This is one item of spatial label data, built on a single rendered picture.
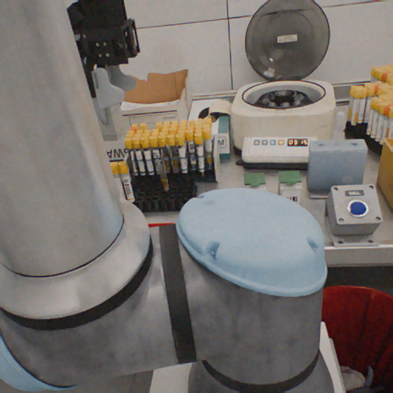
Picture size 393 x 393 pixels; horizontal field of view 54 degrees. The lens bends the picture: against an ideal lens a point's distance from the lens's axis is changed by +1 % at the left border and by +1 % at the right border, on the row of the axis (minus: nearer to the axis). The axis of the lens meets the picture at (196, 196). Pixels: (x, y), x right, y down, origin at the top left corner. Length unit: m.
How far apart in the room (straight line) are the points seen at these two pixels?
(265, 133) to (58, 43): 0.75
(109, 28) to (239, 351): 0.48
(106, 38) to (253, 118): 0.40
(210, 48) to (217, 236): 0.97
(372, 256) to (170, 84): 0.75
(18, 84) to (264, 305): 0.21
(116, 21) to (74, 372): 0.48
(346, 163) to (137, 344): 0.58
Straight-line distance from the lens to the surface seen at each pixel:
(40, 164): 0.20
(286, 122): 0.90
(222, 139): 0.92
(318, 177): 0.79
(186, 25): 1.20
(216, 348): 0.31
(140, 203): 0.79
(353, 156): 0.78
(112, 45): 0.63
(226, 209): 0.31
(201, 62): 1.22
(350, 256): 0.71
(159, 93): 1.19
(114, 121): 0.69
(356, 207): 0.67
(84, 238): 0.24
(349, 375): 1.31
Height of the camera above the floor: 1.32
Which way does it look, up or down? 33 degrees down
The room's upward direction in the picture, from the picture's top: 8 degrees counter-clockwise
